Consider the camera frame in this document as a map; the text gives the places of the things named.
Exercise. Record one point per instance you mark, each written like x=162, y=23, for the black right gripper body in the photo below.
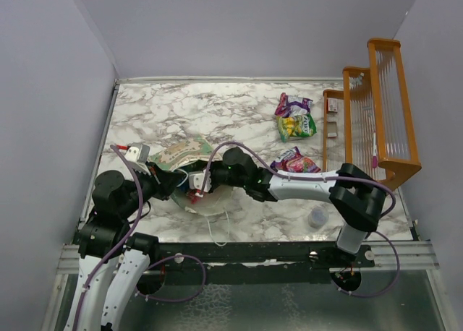
x=221, y=176

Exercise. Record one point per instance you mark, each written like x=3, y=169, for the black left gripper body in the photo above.
x=150, y=183

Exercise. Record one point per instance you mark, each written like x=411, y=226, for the green illustrated paper bag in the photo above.
x=192, y=155

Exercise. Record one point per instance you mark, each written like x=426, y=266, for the purple raspberry candy bag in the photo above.
x=292, y=160

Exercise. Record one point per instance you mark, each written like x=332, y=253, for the green yellow candy bag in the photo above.
x=300, y=126

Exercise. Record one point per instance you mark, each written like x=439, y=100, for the purple white snack bag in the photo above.
x=292, y=105

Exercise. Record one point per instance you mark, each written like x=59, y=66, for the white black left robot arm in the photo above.
x=112, y=256

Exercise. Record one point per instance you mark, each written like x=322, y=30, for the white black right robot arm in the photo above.
x=360, y=200

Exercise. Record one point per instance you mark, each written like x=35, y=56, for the small clear plastic cup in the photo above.
x=317, y=218

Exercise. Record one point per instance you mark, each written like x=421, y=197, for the small grey box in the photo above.
x=331, y=130

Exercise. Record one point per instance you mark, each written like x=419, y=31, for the red white small box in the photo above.
x=332, y=105

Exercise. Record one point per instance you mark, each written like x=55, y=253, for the pink white pen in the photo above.
x=374, y=163

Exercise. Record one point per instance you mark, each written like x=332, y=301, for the orange wooden tiered rack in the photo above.
x=374, y=99

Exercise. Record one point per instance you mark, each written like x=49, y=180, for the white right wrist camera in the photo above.
x=200, y=182

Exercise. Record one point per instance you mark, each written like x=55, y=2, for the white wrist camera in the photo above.
x=137, y=157
x=200, y=182

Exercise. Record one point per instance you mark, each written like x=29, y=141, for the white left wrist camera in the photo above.
x=137, y=157

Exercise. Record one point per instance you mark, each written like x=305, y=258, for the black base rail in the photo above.
x=249, y=263

